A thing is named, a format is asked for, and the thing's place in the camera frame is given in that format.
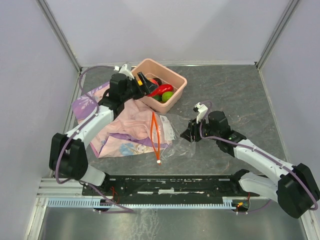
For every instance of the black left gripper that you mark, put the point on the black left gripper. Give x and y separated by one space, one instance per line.
147 86

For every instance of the clear zip top bag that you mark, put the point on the clear zip top bag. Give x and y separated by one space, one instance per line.
170 137

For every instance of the red fake tomato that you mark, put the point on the red fake tomato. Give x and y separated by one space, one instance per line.
152 80

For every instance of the pink purple printed cloth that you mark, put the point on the pink purple printed cloth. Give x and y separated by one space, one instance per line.
135 131

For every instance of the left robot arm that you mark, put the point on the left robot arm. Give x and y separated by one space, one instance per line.
68 155

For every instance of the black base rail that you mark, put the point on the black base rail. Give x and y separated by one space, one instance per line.
173 189

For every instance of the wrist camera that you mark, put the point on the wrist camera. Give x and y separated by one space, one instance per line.
126 70
201 110

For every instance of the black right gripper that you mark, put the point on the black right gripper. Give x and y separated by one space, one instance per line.
192 130

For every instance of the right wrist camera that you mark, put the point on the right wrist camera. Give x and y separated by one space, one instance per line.
201 110

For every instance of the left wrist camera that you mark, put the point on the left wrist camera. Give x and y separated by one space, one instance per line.
126 70

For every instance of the green fake apple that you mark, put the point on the green fake apple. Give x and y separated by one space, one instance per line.
166 96

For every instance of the red fake pepper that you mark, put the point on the red fake pepper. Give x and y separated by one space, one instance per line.
161 89

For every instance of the dark green fake vegetable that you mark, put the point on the dark green fake vegetable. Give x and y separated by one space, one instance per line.
157 98

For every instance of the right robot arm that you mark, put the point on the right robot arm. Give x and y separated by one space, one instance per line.
293 187

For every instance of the dark purple fake eggplant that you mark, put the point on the dark purple fake eggplant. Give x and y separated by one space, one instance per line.
159 82

